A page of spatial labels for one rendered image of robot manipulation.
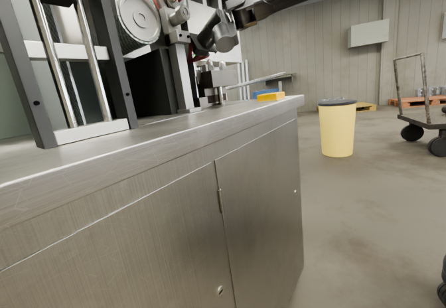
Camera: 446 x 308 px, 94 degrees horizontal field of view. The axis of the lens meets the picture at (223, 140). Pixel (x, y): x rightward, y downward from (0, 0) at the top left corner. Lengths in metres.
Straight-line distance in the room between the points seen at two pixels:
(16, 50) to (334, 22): 7.10
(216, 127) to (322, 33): 6.84
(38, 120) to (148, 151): 0.18
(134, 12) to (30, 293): 0.61
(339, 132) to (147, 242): 2.58
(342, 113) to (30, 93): 2.63
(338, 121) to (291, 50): 4.57
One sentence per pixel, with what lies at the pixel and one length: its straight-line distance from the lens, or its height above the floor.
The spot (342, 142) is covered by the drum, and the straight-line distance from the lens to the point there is 2.82.
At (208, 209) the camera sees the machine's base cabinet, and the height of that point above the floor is 0.72.
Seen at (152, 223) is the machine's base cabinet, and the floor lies 0.77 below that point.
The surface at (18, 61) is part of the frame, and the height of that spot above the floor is 1.03.
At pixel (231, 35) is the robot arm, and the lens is 0.64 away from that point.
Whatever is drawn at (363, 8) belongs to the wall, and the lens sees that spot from 7.45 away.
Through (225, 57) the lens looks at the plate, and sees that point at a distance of 1.50.
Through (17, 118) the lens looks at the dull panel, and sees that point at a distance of 0.88.
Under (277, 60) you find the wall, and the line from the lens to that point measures 7.01.
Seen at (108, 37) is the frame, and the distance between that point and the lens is 0.48.
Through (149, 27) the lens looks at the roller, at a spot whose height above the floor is 1.15.
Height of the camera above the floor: 0.95
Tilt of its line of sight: 13 degrees down
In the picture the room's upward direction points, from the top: 8 degrees counter-clockwise
